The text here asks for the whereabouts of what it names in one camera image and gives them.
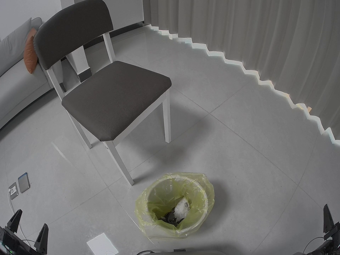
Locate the light grey sofa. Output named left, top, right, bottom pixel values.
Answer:
left=0, top=17, right=63, bottom=129

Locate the yellow plastic bag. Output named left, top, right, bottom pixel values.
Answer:
left=135, top=172, right=215, bottom=239

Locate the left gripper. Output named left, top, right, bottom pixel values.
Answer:
left=0, top=209, right=49, bottom=255

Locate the white chair with grey seat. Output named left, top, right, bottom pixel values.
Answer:
left=33, top=0, right=172, bottom=186

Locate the black plastic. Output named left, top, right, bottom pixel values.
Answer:
left=159, top=212, right=184, bottom=225

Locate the white trash bin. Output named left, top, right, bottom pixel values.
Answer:
left=145, top=176, right=209, bottom=232

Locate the crumpled white paper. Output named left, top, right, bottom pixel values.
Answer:
left=174, top=198, right=192, bottom=219

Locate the white cable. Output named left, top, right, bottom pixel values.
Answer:
left=8, top=191, right=33, bottom=245

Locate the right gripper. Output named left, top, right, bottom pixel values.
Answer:
left=323, top=203, right=340, bottom=255

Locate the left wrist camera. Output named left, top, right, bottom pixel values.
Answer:
left=0, top=242, right=20, bottom=255

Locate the beige curtain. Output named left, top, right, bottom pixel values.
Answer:
left=142, top=0, right=340, bottom=143

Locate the orange cushion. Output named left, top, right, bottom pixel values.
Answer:
left=23, top=28, right=38, bottom=74

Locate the grey cushion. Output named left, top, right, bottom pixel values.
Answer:
left=0, top=18, right=42, bottom=76

